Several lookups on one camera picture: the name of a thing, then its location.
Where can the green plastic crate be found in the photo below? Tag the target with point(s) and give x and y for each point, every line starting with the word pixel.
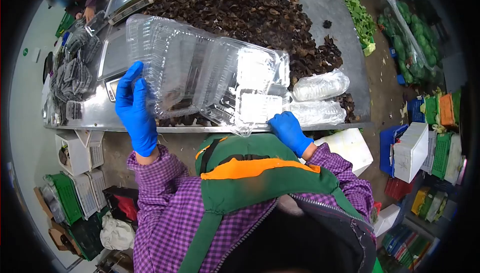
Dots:
pixel 67 198
pixel 441 155

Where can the white foam box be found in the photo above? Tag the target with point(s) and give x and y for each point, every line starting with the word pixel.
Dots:
pixel 348 149
pixel 410 153

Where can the white cloth bundle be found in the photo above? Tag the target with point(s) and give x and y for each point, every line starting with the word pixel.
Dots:
pixel 117 232

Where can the bag of clear plastic boxes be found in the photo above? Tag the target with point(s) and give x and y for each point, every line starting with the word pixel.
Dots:
pixel 318 112
pixel 320 85

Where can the pile of green leafy vegetables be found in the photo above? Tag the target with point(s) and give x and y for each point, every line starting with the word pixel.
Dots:
pixel 358 14

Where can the person's body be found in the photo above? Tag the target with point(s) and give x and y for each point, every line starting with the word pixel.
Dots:
pixel 247 205

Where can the stack of clear clamshell boxes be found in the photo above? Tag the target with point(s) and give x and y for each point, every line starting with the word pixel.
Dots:
pixel 168 59

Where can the person's right hand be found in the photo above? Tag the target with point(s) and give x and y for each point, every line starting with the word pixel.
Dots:
pixel 290 132

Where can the clear clamshell box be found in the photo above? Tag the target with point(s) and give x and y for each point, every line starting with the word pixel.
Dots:
pixel 247 82

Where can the person's left hand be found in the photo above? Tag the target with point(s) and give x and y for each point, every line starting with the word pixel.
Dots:
pixel 135 119

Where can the black box with red contents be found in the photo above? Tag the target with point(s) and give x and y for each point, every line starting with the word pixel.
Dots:
pixel 122 203

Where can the white plastic crate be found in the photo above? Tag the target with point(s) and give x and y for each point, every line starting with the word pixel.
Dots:
pixel 80 151
pixel 90 192

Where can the clear bag of green vegetables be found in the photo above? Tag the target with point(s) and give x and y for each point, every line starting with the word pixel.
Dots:
pixel 410 40

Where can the pile of filled clear packs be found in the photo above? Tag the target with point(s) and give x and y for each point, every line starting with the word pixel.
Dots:
pixel 71 74

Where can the row of coloured crates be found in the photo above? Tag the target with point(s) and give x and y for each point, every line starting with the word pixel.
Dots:
pixel 437 110

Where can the red plastic crate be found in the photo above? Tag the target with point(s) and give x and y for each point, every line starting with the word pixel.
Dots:
pixel 397 188

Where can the blue plastic crate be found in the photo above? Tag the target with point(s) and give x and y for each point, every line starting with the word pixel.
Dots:
pixel 386 149

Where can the person's right fingers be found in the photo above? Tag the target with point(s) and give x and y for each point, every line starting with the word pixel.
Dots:
pixel 280 120

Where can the person's left fingers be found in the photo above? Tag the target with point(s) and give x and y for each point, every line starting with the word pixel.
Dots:
pixel 129 82

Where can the pile of dried black fungus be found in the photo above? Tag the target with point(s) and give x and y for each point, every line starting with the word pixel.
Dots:
pixel 240 7

